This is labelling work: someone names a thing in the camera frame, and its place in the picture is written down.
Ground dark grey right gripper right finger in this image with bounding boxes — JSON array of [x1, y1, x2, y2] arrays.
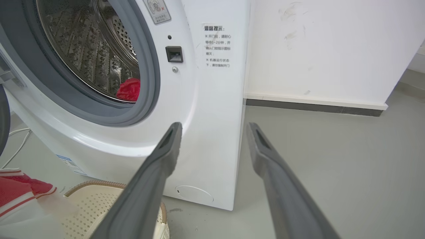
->
[[246, 122, 340, 239]]

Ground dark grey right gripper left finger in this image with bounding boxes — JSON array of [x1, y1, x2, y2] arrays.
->
[[90, 122, 183, 239]]

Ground cream perforated laundry basket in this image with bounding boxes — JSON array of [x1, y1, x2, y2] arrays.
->
[[62, 181, 170, 239]]

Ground white front-load washing machine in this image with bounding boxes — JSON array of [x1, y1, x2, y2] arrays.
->
[[0, 0, 255, 211]]

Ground grey washing machine door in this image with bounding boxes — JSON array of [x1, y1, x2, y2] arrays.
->
[[0, 85, 11, 156]]

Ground blue and white energy label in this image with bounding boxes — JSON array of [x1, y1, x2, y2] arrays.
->
[[56, 154, 87, 176]]

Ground red garment in drum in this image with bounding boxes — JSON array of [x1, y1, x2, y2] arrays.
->
[[116, 78, 141, 102]]

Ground red and white striped garment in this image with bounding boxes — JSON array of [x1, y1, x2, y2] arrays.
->
[[0, 168, 57, 226]]

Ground white notice sticker black text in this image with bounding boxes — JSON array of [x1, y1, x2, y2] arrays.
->
[[201, 23, 234, 69]]

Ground grey warning label sticker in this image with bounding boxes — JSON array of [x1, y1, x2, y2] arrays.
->
[[143, 0, 172, 25]]

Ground white power cable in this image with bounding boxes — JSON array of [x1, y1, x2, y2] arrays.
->
[[0, 128, 32, 169]]

